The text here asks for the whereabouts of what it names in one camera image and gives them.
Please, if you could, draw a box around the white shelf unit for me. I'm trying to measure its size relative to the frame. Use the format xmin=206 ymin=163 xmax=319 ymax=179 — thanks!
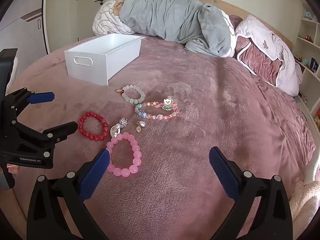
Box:
xmin=293 ymin=4 xmax=320 ymax=120

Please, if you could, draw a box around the pink bead bracelet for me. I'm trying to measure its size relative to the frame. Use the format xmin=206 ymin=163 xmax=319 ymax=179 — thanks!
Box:
xmin=106 ymin=132 xmax=142 ymax=177

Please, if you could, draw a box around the dark blue box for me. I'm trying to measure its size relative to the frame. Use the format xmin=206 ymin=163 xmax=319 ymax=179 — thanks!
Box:
xmin=310 ymin=57 xmax=320 ymax=73

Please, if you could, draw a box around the white storage box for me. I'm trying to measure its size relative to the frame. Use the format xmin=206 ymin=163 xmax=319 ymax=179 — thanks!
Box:
xmin=64 ymin=33 xmax=145 ymax=86

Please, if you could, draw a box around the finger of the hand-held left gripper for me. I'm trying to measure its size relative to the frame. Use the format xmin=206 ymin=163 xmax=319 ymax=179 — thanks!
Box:
xmin=11 ymin=121 xmax=79 ymax=155
xmin=5 ymin=87 xmax=55 ymax=114

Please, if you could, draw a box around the mauve pillow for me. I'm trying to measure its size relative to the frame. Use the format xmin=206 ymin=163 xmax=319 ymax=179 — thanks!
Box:
xmin=229 ymin=15 xmax=243 ymax=30

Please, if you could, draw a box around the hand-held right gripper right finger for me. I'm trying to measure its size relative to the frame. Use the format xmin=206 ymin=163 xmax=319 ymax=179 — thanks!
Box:
xmin=209 ymin=146 xmax=293 ymax=240

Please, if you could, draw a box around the silver pearl brooch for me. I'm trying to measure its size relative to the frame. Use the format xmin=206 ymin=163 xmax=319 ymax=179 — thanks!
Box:
xmin=110 ymin=117 xmax=129 ymax=138

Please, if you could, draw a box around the multicolour bead bracelet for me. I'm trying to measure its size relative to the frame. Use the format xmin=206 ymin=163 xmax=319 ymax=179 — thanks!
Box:
xmin=134 ymin=95 xmax=179 ymax=121

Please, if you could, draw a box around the pale pink quilted blanket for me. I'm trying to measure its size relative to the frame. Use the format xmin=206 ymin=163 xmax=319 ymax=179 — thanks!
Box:
xmin=235 ymin=14 xmax=300 ymax=96

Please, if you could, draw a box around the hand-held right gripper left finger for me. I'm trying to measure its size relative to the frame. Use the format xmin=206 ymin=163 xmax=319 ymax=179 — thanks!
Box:
xmin=27 ymin=149 xmax=111 ymax=240

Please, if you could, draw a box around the grey blanket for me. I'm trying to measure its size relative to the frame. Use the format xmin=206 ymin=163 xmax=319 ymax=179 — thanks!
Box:
xmin=119 ymin=0 xmax=232 ymax=57

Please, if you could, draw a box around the pink velvet pillow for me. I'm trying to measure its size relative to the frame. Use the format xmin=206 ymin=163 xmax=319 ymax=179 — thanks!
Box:
xmin=235 ymin=36 xmax=284 ymax=85

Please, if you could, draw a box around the grey wardrobe sliding door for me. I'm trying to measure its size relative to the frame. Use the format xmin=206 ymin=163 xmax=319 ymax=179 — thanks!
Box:
xmin=0 ymin=0 xmax=49 ymax=63

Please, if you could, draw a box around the white bead bracelet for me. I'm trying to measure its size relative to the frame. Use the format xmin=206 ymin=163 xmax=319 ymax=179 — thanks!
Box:
xmin=115 ymin=85 xmax=146 ymax=104

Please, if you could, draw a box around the white door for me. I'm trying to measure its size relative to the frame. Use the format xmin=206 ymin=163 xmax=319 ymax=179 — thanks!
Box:
xmin=77 ymin=0 xmax=120 ymax=40

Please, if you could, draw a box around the red bead bracelet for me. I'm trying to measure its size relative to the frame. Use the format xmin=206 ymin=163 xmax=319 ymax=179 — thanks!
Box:
xmin=78 ymin=112 xmax=109 ymax=142

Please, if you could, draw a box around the pink bed blanket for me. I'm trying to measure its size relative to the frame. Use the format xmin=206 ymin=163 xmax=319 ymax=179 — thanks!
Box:
xmin=7 ymin=35 xmax=317 ymax=240

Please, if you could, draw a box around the person's left hand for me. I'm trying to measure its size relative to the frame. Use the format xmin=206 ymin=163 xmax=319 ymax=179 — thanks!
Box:
xmin=0 ymin=163 xmax=21 ymax=175

